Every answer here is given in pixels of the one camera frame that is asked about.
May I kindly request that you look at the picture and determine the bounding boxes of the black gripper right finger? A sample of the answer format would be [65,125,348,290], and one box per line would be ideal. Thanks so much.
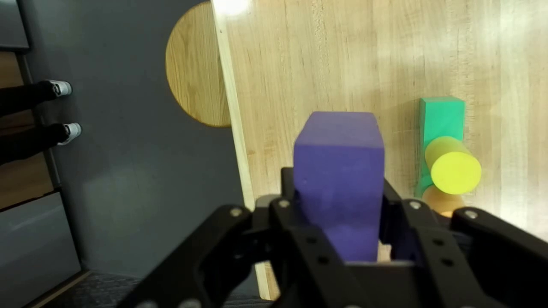
[378,177,548,308]

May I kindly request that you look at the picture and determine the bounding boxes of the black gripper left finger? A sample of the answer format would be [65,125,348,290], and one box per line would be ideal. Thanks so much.
[116,168,356,308]

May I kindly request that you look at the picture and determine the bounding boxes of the purple block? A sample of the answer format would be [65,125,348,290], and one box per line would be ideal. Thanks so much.
[291,110,387,264]

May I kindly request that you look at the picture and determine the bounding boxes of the yellow cylinder block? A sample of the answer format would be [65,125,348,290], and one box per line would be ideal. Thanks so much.
[425,136,485,197]

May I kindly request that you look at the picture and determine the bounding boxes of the green bridge block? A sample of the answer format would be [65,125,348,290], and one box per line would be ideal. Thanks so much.
[414,96,468,199]

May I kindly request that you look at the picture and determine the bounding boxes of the wooden stool with orange legs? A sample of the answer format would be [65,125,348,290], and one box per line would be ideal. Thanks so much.
[164,0,233,129]

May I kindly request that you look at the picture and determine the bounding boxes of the long wooden table black legs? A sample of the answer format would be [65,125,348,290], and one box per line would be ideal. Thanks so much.
[209,0,548,305]

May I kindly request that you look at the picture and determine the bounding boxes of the person with black trousers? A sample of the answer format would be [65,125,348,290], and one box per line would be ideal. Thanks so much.
[0,77,84,165]

